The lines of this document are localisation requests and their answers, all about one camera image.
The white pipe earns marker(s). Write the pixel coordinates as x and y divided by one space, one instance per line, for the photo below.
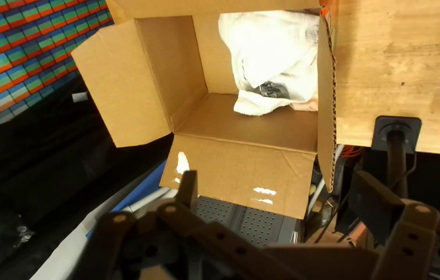
151 197

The black fabric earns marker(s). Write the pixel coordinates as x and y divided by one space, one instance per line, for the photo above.
41 163

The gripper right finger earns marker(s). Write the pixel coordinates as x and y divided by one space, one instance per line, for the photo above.
410 241

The white cloth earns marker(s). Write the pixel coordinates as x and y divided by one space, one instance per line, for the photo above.
270 46

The grey perforated metal case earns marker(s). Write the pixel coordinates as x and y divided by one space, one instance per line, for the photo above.
251 225

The blue panel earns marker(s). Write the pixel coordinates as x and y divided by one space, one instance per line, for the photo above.
144 190

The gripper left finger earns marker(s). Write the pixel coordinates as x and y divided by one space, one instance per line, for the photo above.
204 237

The dark grey crumpled object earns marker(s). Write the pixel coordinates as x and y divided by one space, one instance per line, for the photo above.
271 90

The stand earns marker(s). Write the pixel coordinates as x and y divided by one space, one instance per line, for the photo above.
397 155

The brown cardboard box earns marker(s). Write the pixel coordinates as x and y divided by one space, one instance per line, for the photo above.
239 163

